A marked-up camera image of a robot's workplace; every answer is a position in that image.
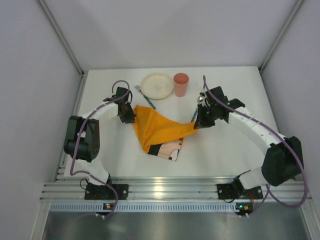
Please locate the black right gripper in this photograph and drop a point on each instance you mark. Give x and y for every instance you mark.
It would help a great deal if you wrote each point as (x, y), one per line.
(204, 119)

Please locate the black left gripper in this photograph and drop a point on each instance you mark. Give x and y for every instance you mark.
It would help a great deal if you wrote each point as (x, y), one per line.
(126, 116)

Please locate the orange cartoon print cloth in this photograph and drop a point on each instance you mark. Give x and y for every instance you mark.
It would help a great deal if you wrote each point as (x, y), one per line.
(159, 136)

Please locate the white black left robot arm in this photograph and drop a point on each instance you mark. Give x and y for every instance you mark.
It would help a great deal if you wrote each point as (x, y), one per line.
(82, 139)

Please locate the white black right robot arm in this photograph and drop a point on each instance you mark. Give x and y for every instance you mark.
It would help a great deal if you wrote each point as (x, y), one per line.
(283, 158)

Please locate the cream round plate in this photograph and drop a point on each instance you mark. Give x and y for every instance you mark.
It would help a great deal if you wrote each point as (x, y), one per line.
(157, 86)

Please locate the pink plastic cup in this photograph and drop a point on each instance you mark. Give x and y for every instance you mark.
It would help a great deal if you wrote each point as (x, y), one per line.
(180, 81)

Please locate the spoon with teal handle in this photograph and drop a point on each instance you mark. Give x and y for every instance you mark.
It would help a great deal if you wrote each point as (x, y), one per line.
(199, 102)

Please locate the fork with teal handle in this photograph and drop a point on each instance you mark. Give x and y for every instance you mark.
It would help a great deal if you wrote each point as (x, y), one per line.
(138, 88)

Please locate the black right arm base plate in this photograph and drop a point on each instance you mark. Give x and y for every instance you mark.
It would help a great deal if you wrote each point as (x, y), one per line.
(227, 192)

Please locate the aluminium mounting rail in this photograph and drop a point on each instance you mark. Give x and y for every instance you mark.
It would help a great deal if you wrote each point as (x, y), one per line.
(145, 189)

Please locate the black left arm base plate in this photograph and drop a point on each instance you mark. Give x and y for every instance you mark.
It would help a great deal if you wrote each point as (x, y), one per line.
(102, 192)

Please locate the perforated grey cable duct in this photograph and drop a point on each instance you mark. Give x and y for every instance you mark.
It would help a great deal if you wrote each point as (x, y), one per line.
(150, 207)

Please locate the right aluminium frame post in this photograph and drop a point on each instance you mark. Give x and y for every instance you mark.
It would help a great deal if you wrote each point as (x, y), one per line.
(293, 13)

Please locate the aluminium frame post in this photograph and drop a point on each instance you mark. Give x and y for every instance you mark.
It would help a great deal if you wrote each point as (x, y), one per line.
(293, 13)
(60, 35)

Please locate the left aluminium frame post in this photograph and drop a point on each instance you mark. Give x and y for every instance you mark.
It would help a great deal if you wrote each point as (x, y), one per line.
(60, 35)

